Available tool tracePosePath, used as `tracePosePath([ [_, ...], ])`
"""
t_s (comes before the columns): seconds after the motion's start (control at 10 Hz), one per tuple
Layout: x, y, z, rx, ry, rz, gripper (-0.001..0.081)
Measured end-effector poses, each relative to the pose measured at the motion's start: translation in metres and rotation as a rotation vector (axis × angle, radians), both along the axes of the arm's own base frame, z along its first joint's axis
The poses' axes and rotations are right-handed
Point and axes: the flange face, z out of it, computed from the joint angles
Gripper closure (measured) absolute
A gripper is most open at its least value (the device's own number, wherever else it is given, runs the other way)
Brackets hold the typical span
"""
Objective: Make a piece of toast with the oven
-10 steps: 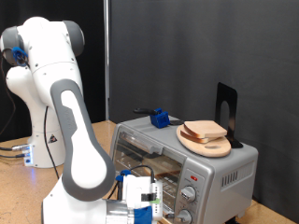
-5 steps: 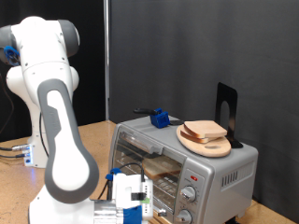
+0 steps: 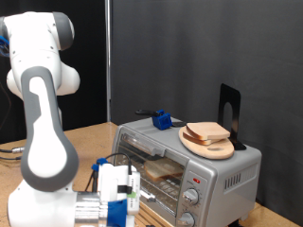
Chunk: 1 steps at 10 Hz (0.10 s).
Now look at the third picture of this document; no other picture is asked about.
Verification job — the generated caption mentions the silver oven knob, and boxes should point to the silver oven knob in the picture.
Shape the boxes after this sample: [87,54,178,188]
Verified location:
[178,211,196,227]
[183,187,201,206]

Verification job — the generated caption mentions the blue cable clip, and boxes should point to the blue cable clip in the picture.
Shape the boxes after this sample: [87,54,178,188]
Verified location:
[0,35,11,59]
[90,157,109,173]

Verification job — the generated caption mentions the black metal bookend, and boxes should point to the black metal bookend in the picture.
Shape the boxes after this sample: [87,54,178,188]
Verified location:
[217,82,248,151]

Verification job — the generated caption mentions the white bread slice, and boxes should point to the white bread slice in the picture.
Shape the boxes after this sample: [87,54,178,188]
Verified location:
[144,157,186,183]

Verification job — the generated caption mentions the black base cable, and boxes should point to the black base cable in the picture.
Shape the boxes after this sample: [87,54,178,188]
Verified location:
[0,146,26,155]
[0,155,23,162]

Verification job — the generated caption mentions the wire oven rack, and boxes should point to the wire oven rack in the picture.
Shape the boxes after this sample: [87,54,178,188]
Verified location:
[117,150,186,210]

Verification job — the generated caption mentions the metal pole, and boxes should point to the metal pole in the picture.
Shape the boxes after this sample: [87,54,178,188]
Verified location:
[104,0,113,123]

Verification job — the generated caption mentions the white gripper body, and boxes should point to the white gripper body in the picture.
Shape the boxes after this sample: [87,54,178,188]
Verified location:
[97,162,136,227]

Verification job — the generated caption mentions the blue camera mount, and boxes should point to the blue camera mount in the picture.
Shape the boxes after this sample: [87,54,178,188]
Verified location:
[106,198,129,227]

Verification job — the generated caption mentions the gray backdrop curtain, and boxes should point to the gray backdrop curtain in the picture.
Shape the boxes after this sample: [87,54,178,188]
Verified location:
[111,0,303,226]

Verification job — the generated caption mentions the glass oven door with handle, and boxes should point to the glass oven door with handle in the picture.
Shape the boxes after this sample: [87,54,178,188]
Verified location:
[113,131,190,219]

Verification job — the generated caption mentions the oval wooden plate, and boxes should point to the oval wooden plate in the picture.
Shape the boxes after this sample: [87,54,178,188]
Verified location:
[178,125,236,161]

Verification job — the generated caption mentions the wooden toy toast slice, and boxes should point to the wooden toy toast slice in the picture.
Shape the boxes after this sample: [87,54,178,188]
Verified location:
[186,121,231,141]
[182,127,222,147]

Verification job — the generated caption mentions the black backdrop curtain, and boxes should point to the black backdrop curtain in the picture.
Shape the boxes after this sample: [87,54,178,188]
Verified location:
[0,0,109,145]

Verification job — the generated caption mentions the silver toaster oven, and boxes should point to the silver toaster oven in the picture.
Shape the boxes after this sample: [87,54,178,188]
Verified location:
[112,113,263,227]

